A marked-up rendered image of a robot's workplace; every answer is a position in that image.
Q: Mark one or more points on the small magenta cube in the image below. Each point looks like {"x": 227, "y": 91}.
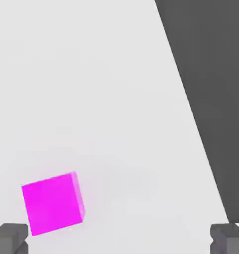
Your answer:
{"x": 52, "y": 204}

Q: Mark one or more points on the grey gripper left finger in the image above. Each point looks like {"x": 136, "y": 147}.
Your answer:
{"x": 10, "y": 236}

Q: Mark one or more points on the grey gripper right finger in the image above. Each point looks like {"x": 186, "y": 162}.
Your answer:
{"x": 228, "y": 240}

